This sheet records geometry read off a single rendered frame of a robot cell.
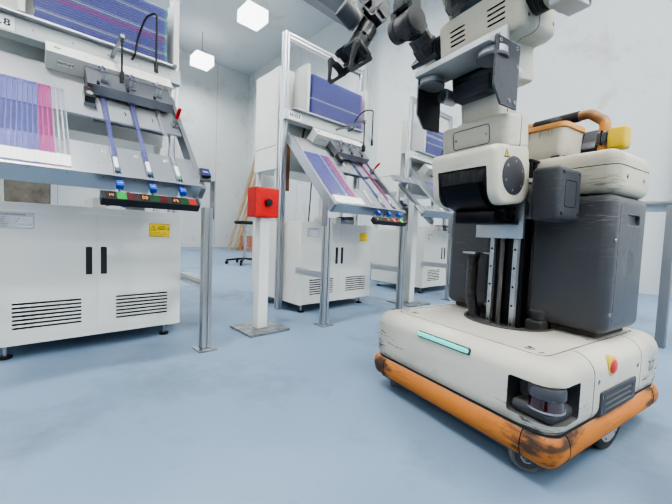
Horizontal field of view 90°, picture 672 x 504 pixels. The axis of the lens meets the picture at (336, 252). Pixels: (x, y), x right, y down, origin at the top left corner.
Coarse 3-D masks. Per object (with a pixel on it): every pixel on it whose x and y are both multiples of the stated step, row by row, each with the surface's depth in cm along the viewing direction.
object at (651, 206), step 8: (656, 200) 183; (664, 200) 180; (648, 208) 198; (656, 208) 196; (664, 208) 194; (664, 232) 180; (664, 240) 180; (664, 248) 180; (664, 256) 180; (664, 264) 180; (664, 272) 180; (664, 280) 180; (664, 288) 180; (664, 296) 180; (664, 304) 180; (664, 312) 180; (656, 320) 182; (664, 320) 180; (656, 328) 182; (664, 328) 180; (656, 336) 182; (664, 336) 180; (664, 344) 180
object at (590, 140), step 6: (588, 132) 120; (594, 132) 118; (600, 132) 109; (606, 132) 107; (582, 138) 121; (588, 138) 119; (594, 138) 117; (600, 138) 108; (606, 138) 107; (582, 144) 117; (588, 144) 115; (594, 144) 114; (600, 144) 108; (606, 144) 108; (582, 150) 116; (588, 150) 115; (594, 150) 114
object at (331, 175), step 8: (304, 152) 222; (312, 160) 219; (320, 160) 226; (328, 160) 232; (320, 168) 217; (328, 168) 224; (336, 168) 230; (320, 176) 210; (328, 176) 216; (336, 176) 222; (344, 176) 228; (328, 184) 208; (336, 184) 214; (344, 184) 220; (336, 192) 206; (344, 192) 212; (352, 192) 218; (336, 200) 199; (344, 200) 205; (352, 200) 210; (360, 200) 216
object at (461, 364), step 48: (384, 336) 118; (432, 336) 99; (480, 336) 93; (528, 336) 95; (576, 336) 97; (624, 336) 99; (432, 384) 100; (480, 384) 86; (528, 384) 77; (576, 384) 77; (624, 384) 89; (480, 432) 89; (528, 432) 76; (576, 432) 77
